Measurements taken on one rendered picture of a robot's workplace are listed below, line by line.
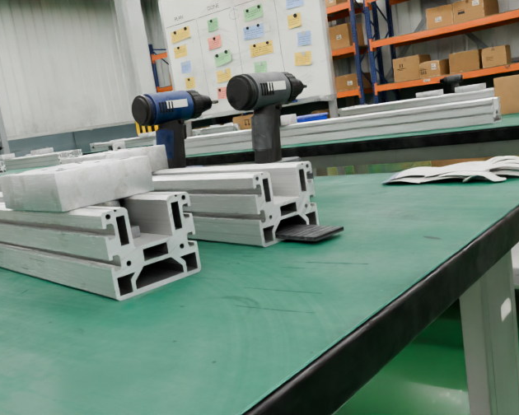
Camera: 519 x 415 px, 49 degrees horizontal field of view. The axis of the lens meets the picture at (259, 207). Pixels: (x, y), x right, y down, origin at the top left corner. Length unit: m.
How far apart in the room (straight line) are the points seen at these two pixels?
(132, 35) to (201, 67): 4.96
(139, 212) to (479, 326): 0.54
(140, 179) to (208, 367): 0.31
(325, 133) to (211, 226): 1.67
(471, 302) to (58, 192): 0.61
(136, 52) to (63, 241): 8.82
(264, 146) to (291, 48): 3.05
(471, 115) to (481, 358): 1.31
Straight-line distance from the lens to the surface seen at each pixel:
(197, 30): 4.55
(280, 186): 0.72
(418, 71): 10.93
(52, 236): 0.65
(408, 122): 2.21
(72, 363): 0.43
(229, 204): 0.68
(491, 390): 0.97
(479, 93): 4.01
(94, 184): 0.61
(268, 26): 4.10
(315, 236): 0.63
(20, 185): 0.69
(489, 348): 0.95
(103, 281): 0.57
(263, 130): 0.96
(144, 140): 6.15
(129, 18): 9.48
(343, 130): 2.33
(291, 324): 0.42
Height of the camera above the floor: 0.93
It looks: 9 degrees down
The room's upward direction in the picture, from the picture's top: 9 degrees counter-clockwise
